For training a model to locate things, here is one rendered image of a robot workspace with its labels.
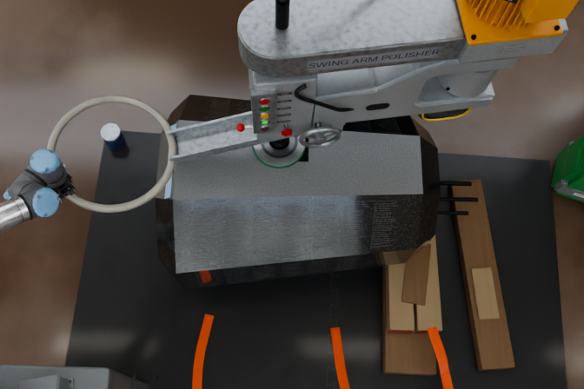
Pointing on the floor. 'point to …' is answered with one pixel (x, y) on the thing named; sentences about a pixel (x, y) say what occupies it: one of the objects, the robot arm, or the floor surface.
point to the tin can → (112, 136)
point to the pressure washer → (570, 171)
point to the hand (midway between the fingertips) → (63, 190)
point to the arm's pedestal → (12, 372)
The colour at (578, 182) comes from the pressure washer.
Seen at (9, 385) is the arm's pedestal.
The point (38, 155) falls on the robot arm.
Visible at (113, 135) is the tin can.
